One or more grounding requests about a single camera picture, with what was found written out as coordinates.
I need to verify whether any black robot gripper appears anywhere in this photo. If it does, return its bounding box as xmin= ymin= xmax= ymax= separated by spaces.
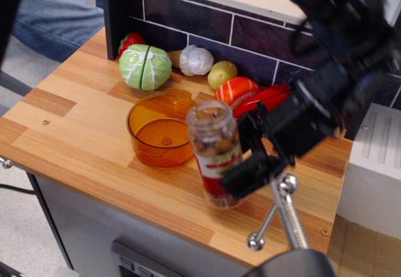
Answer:
xmin=219 ymin=81 xmax=336 ymax=198

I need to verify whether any clear almond jar red label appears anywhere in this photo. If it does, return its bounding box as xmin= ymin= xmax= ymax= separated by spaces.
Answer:
xmin=186 ymin=100 xmax=244 ymax=209

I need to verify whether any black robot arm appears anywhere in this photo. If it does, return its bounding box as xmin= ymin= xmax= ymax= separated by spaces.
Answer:
xmin=220 ymin=0 xmax=400 ymax=198

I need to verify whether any orange transparent plastic pot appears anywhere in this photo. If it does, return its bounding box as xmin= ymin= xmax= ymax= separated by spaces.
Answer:
xmin=126 ymin=89 xmax=195 ymax=168

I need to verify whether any red toy chili pepper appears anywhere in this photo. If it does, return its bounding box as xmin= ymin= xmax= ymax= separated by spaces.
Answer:
xmin=233 ymin=83 xmax=292 ymax=118

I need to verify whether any orange toy salmon slice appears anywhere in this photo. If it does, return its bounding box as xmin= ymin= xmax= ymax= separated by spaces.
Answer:
xmin=214 ymin=76 xmax=260 ymax=109

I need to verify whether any yellow toy potato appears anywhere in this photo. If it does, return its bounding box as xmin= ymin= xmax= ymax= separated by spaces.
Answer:
xmin=207 ymin=61 xmax=238 ymax=90

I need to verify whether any white toy garlic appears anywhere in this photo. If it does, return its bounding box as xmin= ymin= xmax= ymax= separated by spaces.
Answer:
xmin=167 ymin=44 xmax=214 ymax=76

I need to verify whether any white toy sink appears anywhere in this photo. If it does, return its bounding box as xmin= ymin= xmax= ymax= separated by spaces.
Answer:
xmin=337 ymin=103 xmax=400 ymax=238

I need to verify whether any green toy cabbage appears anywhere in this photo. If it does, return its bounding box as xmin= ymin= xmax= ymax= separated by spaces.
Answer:
xmin=119 ymin=44 xmax=172 ymax=91

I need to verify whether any red toy strawberry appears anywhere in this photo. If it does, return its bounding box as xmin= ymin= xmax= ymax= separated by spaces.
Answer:
xmin=118 ymin=33 xmax=146 ymax=56

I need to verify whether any grey toy stove cabinet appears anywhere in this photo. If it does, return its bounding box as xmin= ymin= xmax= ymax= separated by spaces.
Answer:
xmin=28 ymin=174 xmax=247 ymax=276

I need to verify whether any person leg in jeans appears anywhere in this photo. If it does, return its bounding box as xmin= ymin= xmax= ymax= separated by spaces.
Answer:
xmin=12 ymin=0 xmax=105 ymax=63

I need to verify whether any metal clamp screw handle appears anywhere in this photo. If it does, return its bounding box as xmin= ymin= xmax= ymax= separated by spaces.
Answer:
xmin=247 ymin=173 xmax=310 ymax=251

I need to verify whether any black shelf frame post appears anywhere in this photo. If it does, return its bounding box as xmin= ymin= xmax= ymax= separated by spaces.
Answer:
xmin=343 ymin=17 xmax=400 ymax=140

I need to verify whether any black cable on floor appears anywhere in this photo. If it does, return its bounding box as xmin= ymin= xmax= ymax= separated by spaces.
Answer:
xmin=0 ymin=183 xmax=35 ymax=196

